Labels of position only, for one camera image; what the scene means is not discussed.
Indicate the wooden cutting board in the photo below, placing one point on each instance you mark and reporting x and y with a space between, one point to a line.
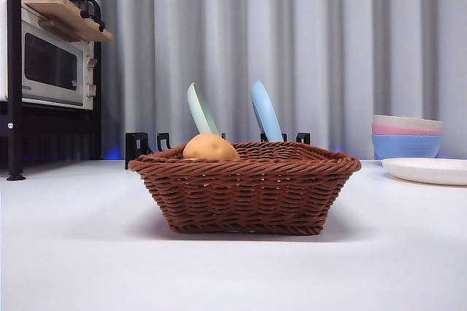
68 19

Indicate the tan potato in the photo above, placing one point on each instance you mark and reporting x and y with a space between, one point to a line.
211 146

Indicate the pale green plate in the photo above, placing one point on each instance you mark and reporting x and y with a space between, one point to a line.
201 110

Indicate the black metal shelf frame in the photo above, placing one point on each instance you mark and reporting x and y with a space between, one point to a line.
14 70

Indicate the pink bowl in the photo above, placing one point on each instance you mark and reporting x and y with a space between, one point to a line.
404 129

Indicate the grey curtain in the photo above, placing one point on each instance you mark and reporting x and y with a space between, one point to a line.
328 52

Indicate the blue bowl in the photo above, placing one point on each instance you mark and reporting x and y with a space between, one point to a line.
406 146

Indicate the white toaster oven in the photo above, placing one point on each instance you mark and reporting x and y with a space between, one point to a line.
50 63

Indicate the black dish rack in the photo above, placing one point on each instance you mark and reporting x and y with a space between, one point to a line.
135 145

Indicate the brown wicker basket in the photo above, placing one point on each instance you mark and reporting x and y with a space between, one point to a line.
244 194

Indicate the white plate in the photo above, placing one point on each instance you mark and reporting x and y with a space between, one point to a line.
427 171

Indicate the light blue plate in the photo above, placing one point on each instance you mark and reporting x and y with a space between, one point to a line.
265 114

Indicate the beige bowl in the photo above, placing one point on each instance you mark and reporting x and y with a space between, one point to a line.
408 121

